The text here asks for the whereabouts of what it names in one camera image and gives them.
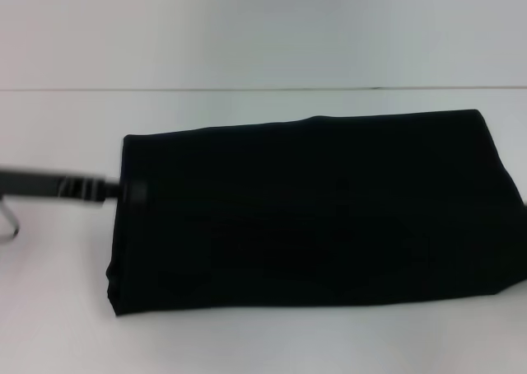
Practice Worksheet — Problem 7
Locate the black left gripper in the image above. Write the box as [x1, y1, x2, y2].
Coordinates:
[0, 167, 150, 209]

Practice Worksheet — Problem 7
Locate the black t-shirt with pink print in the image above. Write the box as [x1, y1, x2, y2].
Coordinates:
[105, 108, 527, 317]

